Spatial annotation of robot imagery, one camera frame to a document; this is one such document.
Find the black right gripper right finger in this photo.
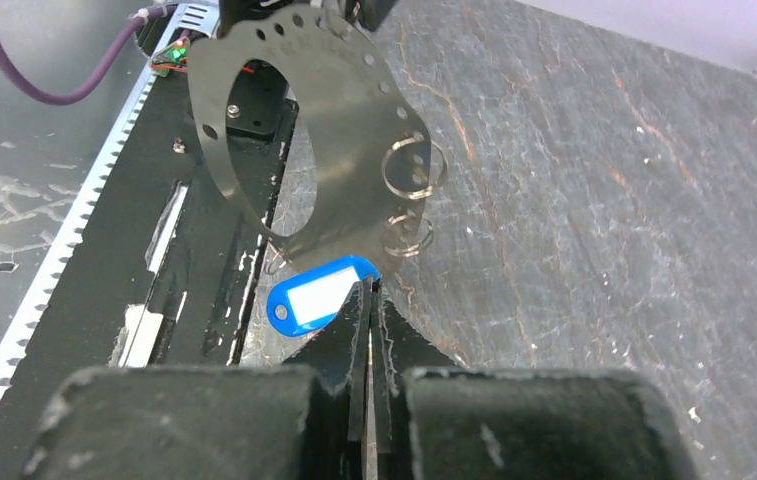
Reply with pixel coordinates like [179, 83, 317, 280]
[371, 285, 699, 479]

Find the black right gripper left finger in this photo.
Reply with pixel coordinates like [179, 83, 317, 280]
[20, 279, 373, 479]

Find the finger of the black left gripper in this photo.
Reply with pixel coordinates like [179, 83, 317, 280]
[324, 0, 397, 32]

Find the blue tag key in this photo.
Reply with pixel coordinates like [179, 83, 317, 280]
[266, 255, 381, 338]

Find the silver metal key holder plate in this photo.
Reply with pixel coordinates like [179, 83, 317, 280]
[188, 4, 443, 276]

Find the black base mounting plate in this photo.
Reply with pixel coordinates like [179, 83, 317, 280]
[0, 67, 265, 479]

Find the white toothed cable duct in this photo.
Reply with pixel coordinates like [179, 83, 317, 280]
[0, 1, 188, 399]

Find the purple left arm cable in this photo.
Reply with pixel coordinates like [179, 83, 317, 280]
[0, 0, 184, 107]

